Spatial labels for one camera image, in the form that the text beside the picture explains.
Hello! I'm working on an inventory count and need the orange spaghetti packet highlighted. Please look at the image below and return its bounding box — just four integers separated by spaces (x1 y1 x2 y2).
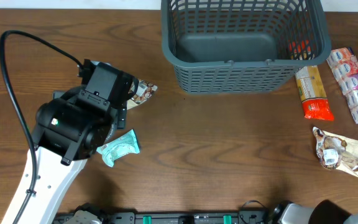
295 65 334 121

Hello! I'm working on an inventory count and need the beige brown snack bag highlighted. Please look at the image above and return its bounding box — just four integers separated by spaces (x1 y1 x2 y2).
313 127 358 178

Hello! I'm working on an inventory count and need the multicolour tissue pack strip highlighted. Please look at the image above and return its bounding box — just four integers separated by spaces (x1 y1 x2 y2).
326 47 358 124

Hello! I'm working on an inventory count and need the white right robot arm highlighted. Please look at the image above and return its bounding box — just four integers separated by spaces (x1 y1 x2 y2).
265 200 358 224

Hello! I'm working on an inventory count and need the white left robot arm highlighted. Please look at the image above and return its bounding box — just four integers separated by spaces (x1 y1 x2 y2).
2 60 139 223

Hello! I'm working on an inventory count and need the brown snack bag with barcode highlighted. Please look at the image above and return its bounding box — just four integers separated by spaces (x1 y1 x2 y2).
127 80 158 110

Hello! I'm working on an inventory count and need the teal wrapped snack packet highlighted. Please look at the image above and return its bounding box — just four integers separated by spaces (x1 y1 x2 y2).
97 129 140 167

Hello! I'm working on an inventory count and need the grey plastic shopping basket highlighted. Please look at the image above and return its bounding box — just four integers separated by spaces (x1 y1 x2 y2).
161 0 331 95

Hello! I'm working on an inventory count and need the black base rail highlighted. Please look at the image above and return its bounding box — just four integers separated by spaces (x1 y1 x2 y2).
52 203 269 224

